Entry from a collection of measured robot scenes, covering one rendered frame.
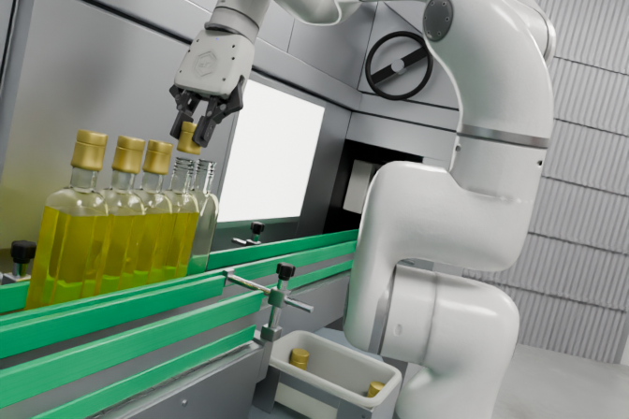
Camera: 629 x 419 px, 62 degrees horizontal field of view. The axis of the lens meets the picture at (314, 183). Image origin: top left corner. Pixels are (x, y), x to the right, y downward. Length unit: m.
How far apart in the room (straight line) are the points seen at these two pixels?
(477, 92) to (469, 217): 0.11
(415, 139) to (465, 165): 1.14
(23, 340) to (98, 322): 0.10
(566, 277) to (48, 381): 4.35
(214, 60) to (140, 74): 0.14
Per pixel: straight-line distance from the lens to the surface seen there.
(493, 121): 0.50
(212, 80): 0.78
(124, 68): 0.86
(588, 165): 4.61
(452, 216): 0.49
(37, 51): 0.77
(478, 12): 0.50
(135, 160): 0.71
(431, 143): 1.63
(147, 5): 0.90
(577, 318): 4.82
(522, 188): 0.51
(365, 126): 1.69
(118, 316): 0.71
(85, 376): 0.60
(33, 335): 0.63
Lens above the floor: 1.21
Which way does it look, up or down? 5 degrees down
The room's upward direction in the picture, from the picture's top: 13 degrees clockwise
